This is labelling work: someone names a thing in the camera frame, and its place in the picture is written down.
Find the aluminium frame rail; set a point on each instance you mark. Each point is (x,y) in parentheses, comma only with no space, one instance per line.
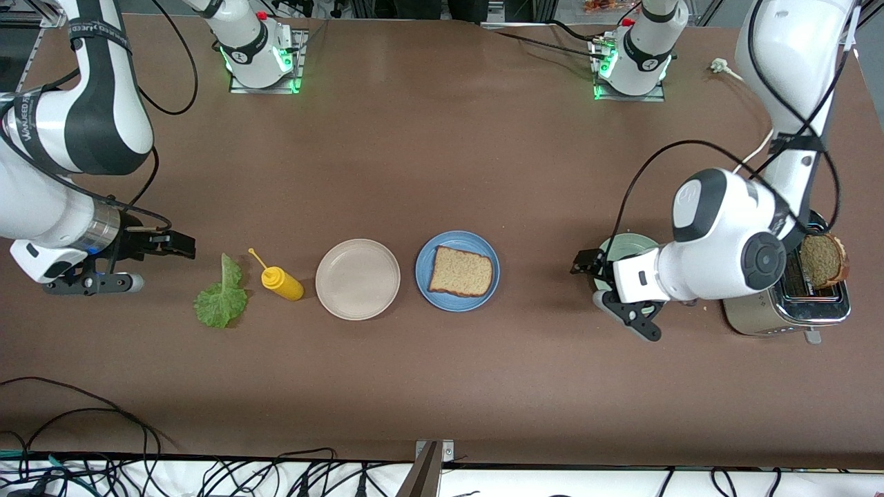
(855,27)

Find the brown bread slice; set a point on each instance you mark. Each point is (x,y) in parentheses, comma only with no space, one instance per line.
(461,271)
(825,262)

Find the green lettuce leaf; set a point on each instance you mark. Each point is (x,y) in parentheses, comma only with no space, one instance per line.
(221,304)

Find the orange patterned packet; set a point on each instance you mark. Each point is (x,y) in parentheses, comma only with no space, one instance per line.
(608,5)

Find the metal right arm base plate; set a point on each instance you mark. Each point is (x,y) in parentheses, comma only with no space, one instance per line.
(238,87)

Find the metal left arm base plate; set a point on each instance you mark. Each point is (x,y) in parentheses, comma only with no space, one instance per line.
(652,97)

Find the aluminium post with bracket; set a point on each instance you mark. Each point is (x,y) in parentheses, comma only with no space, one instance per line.
(425,476)

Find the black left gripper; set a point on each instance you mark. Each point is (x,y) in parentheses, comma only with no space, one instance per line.
(598,262)

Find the beige and chrome toaster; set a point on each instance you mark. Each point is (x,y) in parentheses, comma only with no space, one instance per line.
(753,319)

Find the light green round plate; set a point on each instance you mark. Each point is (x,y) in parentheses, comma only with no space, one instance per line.
(632,243)

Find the yellow squeeze sauce bottle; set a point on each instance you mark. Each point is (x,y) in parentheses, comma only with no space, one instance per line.
(284,284)

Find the blue round plate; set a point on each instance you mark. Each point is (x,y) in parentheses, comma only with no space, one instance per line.
(425,283)

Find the beige round plate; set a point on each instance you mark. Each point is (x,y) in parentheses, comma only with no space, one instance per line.
(358,279)

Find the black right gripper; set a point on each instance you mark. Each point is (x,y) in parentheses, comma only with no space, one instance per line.
(133,243)

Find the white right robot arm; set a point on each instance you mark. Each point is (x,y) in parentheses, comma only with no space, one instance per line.
(103,103)

